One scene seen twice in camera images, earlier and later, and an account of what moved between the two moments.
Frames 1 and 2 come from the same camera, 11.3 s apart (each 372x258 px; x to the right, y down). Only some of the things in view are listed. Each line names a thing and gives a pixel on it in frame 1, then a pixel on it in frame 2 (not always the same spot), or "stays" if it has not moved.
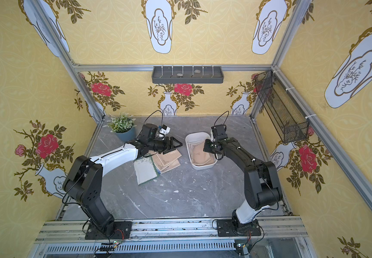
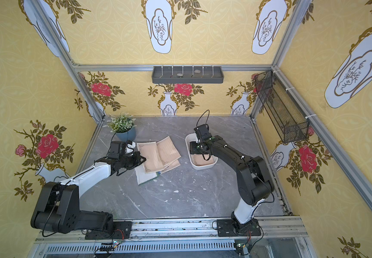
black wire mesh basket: (289, 121) stays
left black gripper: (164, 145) to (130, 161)
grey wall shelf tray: (188, 74) stays
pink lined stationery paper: (198, 156) to (150, 151)
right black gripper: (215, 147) to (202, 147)
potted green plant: (123, 125) stays
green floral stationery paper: (145, 169) stays
